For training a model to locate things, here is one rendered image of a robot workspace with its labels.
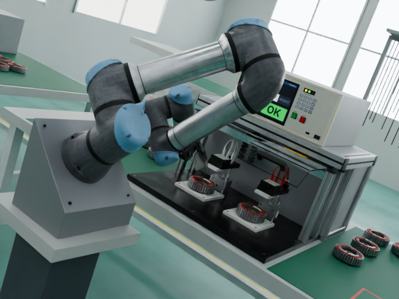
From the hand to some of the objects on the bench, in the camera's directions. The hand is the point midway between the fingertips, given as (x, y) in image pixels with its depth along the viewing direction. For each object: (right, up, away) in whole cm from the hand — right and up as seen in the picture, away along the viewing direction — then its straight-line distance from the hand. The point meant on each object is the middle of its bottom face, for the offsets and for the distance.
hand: (193, 162), depth 183 cm
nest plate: (+2, -12, +17) cm, 21 cm away
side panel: (+58, -31, +28) cm, 72 cm away
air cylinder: (+10, -12, +29) cm, 33 cm away
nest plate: (+21, -22, +5) cm, 30 cm away
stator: (+21, -20, +5) cm, 30 cm away
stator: (+3, -11, +17) cm, 20 cm away
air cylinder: (+29, -21, +17) cm, 40 cm away
